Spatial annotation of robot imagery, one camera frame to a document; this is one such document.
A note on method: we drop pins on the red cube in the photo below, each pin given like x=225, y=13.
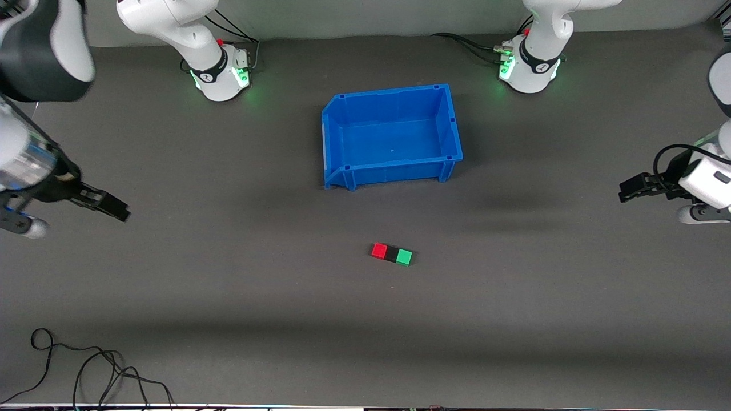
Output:
x=379, y=250

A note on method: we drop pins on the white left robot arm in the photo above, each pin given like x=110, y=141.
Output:
x=534, y=63

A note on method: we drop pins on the blue plastic bin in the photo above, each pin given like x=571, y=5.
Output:
x=394, y=142

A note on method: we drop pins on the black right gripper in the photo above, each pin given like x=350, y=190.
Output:
x=69, y=186

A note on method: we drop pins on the dark grey table mat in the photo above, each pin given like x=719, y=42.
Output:
x=365, y=342

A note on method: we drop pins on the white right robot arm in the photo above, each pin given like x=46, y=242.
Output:
x=205, y=63

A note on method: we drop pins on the black cube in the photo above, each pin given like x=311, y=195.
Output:
x=392, y=253

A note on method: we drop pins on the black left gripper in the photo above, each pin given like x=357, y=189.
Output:
x=657, y=186

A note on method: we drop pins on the green cube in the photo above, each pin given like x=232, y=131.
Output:
x=404, y=257

